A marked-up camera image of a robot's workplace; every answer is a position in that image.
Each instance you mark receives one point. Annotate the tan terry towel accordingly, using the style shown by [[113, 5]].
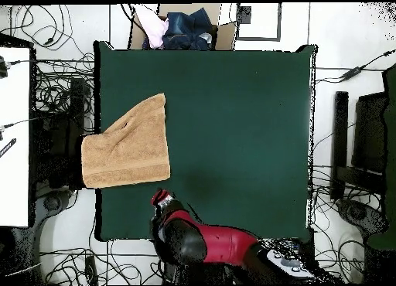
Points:
[[123, 153]]

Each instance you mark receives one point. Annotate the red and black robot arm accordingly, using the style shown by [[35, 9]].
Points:
[[229, 245]]

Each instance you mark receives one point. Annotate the black power strip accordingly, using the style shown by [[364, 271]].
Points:
[[91, 270]]

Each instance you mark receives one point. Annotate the black equipment rack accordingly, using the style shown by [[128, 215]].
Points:
[[62, 128]]

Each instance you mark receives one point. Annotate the black striped bar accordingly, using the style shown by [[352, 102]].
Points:
[[7, 147]]

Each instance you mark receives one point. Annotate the white desk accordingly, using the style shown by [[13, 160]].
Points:
[[14, 128]]

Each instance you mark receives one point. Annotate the pink garment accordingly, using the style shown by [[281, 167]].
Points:
[[156, 29]]

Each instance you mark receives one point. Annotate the dark blue jeans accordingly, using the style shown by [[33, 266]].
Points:
[[188, 29]]

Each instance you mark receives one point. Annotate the brown cardboard box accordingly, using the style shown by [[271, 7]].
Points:
[[227, 35]]

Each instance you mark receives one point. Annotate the long black bar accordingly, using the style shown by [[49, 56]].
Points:
[[340, 137]]

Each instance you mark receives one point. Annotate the dark round stand base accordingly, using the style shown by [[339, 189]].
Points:
[[359, 215]]

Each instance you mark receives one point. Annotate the dark green cloth on side table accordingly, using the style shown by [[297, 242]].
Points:
[[390, 174]]

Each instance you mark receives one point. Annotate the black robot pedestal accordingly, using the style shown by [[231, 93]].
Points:
[[213, 275]]

